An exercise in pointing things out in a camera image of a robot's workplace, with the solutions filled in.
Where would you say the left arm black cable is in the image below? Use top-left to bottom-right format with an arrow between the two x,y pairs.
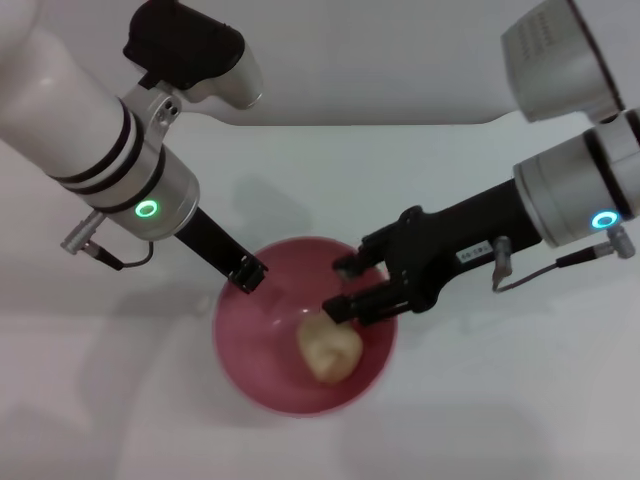
59,210 -> 154,272

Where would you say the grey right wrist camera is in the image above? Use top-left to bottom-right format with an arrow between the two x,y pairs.
499,0 -> 627,124

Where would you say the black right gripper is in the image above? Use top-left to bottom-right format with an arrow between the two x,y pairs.
322,178 -> 544,327

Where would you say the pink plastic bowl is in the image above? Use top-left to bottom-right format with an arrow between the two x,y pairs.
212,236 -> 400,419

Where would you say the beige egg yolk pastry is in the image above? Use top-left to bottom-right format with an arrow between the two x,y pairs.
296,312 -> 364,386

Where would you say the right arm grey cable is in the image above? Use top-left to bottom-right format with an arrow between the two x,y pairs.
491,227 -> 632,294

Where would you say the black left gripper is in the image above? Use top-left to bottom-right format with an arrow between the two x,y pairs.
172,207 -> 269,294

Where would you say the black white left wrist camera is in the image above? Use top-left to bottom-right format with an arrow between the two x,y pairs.
122,0 -> 265,124

